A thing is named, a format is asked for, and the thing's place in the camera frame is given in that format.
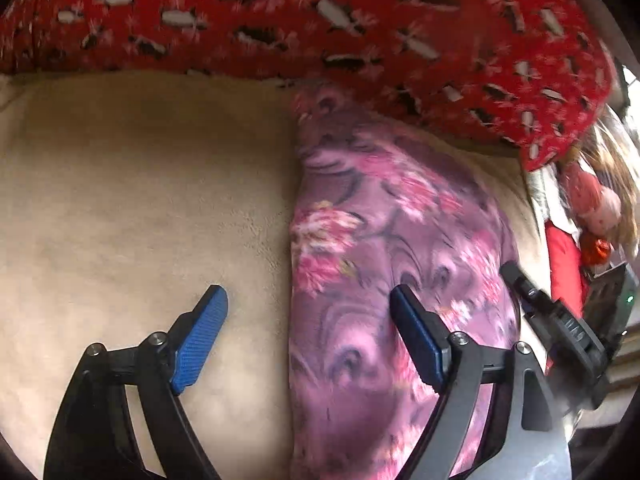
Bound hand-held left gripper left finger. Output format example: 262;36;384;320
42;285;230;480

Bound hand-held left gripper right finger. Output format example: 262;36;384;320
389;285;573;480

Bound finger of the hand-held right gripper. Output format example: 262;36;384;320
500;261;612;410

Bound purple floral shirt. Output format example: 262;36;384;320
287;82;523;480

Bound orange shiny toy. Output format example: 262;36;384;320
580;232;613;267

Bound red cushion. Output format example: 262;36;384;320
545;222;591;316

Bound blonde doll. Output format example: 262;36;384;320
555;110;640;271

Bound beige fleece blanket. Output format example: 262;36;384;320
0;70;551;480

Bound red patterned pillow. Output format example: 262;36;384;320
0;0;618;173

